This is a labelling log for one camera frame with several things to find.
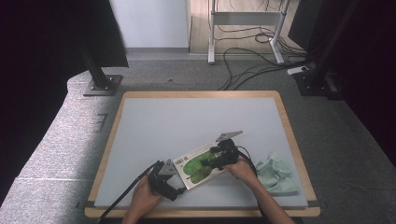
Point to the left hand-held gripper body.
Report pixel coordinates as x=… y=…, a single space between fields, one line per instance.
x=163 y=183

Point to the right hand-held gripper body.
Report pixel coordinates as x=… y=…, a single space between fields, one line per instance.
x=229 y=152

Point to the caterpillar picture book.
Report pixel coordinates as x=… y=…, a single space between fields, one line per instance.
x=194 y=169

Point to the light green cloth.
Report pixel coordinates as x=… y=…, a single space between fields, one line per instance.
x=278 y=177

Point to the person's left hand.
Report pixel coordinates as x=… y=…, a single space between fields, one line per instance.
x=144 y=197

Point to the person's right hand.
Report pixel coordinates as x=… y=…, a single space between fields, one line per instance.
x=243 y=172

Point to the grey table mat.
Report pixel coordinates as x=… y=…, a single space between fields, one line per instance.
x=186 y=118

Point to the white power strip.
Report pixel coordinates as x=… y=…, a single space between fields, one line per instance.
x=297 y=70

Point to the black stand with grey base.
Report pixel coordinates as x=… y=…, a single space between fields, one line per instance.
x=102 y=85

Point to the black curtain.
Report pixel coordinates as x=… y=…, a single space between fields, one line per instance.
x=37 y=62
x=373 y=77

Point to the white metal desk frame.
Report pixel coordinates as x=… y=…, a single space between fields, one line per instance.
x=243 y=18

